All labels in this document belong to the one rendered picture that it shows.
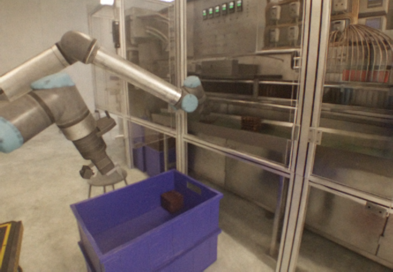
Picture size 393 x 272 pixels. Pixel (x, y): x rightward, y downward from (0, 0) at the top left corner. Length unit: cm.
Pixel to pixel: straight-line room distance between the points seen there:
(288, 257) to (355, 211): 42
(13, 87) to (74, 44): 34
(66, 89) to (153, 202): 93
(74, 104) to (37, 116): 9
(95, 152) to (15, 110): 22
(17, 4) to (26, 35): 61
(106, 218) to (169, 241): 39
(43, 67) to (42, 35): 460
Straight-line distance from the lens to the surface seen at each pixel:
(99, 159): 67
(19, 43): 568
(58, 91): 58
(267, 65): 159
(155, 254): 99
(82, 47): 98
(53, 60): 113
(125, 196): 123
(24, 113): 56
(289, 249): 124
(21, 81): 116
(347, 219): 142
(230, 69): 137
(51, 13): 585
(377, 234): 142
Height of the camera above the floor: 100
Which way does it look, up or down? 13 degrees down
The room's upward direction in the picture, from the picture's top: straight up
